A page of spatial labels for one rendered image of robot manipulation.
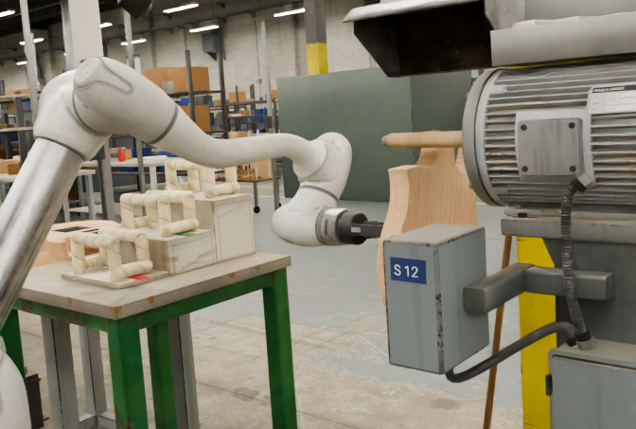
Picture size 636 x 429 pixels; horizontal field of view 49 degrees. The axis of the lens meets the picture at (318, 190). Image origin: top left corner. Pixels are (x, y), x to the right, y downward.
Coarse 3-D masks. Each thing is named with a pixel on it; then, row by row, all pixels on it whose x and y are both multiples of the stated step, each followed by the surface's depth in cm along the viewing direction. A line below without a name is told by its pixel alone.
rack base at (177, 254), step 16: (160, 240) 180; (176, 240) 181; (192, 240) 185; (208, 240) 189; (128, 256) 191; (160, 256) 181; (176, 256) 181; (192, 256) 185; (208, 256) 189; (176, 272) 181
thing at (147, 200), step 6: (120, 198) 194; (126, 198) 192; (132, 198) 190; (138, 198) 188; (144, 198) 187; (150, 198) 185; (156, 198) 183; (162, 198) 183; (168, 198) 184; (126, 204) 193; (132, 204) 191; (138, 204) 189; (144, 204) 187; (150, 204) 185; (156, 204) 184
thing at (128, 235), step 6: (102, 228) 188; (108, 228) 187; (114, 228) 185; (120, 228) 184; (102, 234) 188; (108, 234) 186; (114, 234) 184; (120, 234) 182; (126, 234) 180; (132, 234) 179; (138, 234) 178; (144, 234) 178; (120, 240) 183; (126, 240) 181; (132, 240) 179
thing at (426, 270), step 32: (448, 224) 117; (384, 256) 108; (416, 256) 104; (448, 256) 104; (480, 256) 112; (416, 288) 105; (448, 288) 105; (416, 320) 105; (448, 320) 105; (480, 320) 113; (416, 352) 106; (448, 352) 105; (512, 352) 112
